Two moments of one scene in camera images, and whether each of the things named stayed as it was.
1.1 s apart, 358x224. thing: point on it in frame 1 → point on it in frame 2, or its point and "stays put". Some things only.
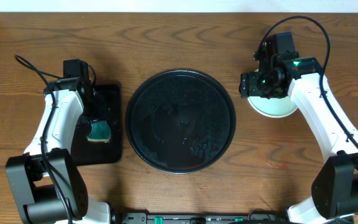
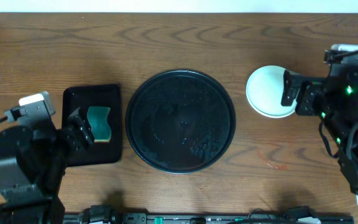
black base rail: [172, 218] stays put
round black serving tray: [180, 121] stays put
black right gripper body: [257, 85] → [307, 98]
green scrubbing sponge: [100, 132] stays put
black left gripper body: [91, 116] → [74, 134]
